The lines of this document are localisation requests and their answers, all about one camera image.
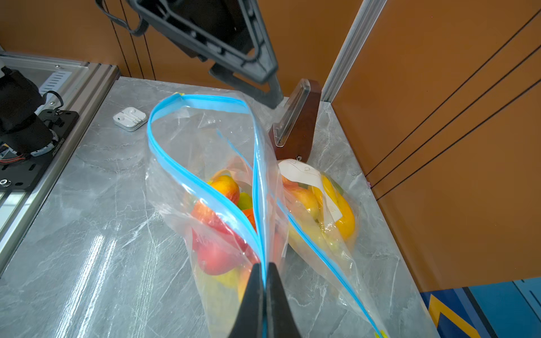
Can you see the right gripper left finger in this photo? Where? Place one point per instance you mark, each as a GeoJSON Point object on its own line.
{"type": "Point", "coordinates": [249, 320]}

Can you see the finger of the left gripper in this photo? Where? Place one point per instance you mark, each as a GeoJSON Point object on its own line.
{"type": "Point", "coordinates": [271, 98]}
{"type": "Point", "coordinates": [231, 33]}

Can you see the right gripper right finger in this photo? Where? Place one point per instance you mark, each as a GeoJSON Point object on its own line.
{"type": "Point", "coordinates": [279, 319]}

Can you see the clear zip-top bag blue zipper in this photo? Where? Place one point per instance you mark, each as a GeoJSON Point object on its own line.
{"type": "Point", "coordinates": [191, 138]}

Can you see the red yellow mango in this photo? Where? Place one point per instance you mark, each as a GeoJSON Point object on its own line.
{"type": "Point", "coordinates": [219, 249]}

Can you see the red orange mango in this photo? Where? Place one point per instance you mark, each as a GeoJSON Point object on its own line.
{"type": "Point", "coordinates": [226, 185]}

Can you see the dark red wooden stand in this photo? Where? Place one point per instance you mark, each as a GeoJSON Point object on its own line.
{"type": "Point", "coordinates": [292, 136]}

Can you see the white paper label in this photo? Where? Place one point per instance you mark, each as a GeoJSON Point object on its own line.
{"type": "Point", "coordinates": [300, 172]}

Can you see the small white plastic object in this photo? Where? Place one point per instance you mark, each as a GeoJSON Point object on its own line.
{"type": "Point", "coordinates": [130, 119]}

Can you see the left corner aluminium post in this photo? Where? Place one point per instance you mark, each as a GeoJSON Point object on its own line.
{"type": "Point", "coordinates": [365, 19]}

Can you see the aluminium rail frame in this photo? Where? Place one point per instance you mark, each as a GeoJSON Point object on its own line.
{"type": "Point", "coordinates": [47, 104]}

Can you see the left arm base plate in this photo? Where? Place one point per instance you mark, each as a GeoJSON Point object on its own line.
{"type": "Point", "coordinates": [32, 150]}

